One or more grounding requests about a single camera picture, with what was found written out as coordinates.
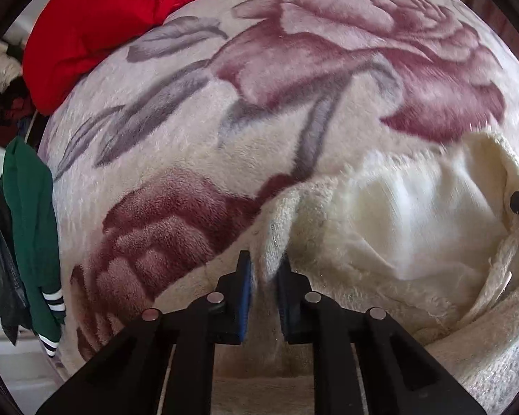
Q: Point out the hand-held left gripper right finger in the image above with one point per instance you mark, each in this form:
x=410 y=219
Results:
x=284 y=298

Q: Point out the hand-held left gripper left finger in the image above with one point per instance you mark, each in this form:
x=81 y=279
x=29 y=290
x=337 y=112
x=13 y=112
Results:
x=244 y=294

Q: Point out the cream knit sweater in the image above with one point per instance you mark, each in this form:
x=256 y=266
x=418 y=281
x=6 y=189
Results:
x=415 y=233

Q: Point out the dark red clothes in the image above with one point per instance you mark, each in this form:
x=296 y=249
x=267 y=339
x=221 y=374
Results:
x=6 y=110

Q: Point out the floral plush blanket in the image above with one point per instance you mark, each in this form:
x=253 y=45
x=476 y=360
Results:
x=251 y=129

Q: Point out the green jacket with striped cuffs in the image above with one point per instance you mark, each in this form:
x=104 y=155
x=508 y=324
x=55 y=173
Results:
x=32 y=224

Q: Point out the black leather jacket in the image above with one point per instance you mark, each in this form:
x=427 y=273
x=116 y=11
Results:
x=6 y=285

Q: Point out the red quilt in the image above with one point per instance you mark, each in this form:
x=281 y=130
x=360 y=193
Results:
x=108 y=21

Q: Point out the cream hooded coat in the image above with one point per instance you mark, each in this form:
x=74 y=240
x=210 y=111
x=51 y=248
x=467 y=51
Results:
x=1 y=65

